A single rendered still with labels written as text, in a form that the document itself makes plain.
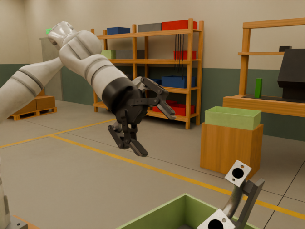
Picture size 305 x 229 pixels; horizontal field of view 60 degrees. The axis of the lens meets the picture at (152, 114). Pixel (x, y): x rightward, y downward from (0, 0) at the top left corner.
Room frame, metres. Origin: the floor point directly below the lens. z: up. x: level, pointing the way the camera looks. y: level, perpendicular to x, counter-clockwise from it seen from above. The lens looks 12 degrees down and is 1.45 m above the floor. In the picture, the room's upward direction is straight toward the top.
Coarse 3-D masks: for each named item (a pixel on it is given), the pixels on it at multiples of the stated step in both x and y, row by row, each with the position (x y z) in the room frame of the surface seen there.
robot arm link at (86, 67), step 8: (64, 48) 0.64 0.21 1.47; (64, 56) 0.63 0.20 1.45; (72, 56) 0.63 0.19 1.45; (96, 56) 0.60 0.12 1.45; (104, 56) 0.62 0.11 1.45; (64, 64) 0.65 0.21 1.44; (72, 64) 0.62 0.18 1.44; (80, 64) 0.60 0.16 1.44; (88, 64) 0.59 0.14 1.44; (96, 64) 0.58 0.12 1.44; (104, 64) 0.58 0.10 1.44; (112, 64) 0.60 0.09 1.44; (80, 72) 0.61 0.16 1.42; (88, 72) 0.58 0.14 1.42; (88, 80) 0.59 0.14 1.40
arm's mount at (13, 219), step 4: (12, 216) 0.78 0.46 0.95; (12, 220) 0.75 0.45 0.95; (16, 220) 0.75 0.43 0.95; (20, 220) 0.75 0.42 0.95; (8, 224) 0.73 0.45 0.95; (12, 224) 0.73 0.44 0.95; (16, 224) 0.73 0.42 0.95; (20, 224) 0.73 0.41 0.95; (24, 224) 0.73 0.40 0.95; (8, 228) 0.71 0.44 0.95; (12, 228) 0.71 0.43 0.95; (16, 228) 0.71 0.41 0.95; (20, 228) 0.72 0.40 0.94; (24, 228) 0.73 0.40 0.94
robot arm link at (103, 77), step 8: (96, 72) 0.57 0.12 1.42; (104, 72) 0.56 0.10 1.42; (112, 72) 0.56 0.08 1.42; (120, 72) 0.57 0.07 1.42; (96, 80) 0.56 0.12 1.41; (104, 80) 0.54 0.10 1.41; (112, 80) 0.54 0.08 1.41; (136, 80) 0.60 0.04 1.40; (96, 88) 0.56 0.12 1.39; (104, 88) 0.54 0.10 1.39
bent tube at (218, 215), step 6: (216, 210) 0.43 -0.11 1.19; (210, 216) 0.42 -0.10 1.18; (216, 216) 0.42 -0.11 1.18; (222, 216) 0.42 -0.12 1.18; (204, 222) 0.42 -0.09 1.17; (210, 222) 0.43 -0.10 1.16; (216, 222) 0.45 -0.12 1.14; (222, 222) 0.41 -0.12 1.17; (228, 222) 0.41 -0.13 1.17; (198, 228) 0.42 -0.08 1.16; (204, 228) 0.41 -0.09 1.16; (210, 228) 0.44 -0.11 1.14; (216, 228) 0.49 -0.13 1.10; (222, 228) 0.49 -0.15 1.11; (228, 228) 0.40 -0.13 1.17; (234, 228) 0.40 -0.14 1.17
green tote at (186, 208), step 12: (168, 204) 0.83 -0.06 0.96; (180, 204) 0.87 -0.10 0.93; (192, 204) 0.87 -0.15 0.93; (204, 204) 0.83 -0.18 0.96; (144, 216) 0.76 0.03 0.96; (156, 216) 0.79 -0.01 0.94; (168, 216) 0.83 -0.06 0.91; (180, 216) 0.87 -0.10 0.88; (192, 216) 0.86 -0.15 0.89; (204, 216) 0.83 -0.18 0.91; (120, 228) 0.69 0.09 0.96; (132, 228) 0.72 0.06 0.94; (144, 228) 0.75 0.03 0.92; (156, 228) 0.79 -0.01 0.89; (168, 228) 0.83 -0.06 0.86; (252, 228) 0.70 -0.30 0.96
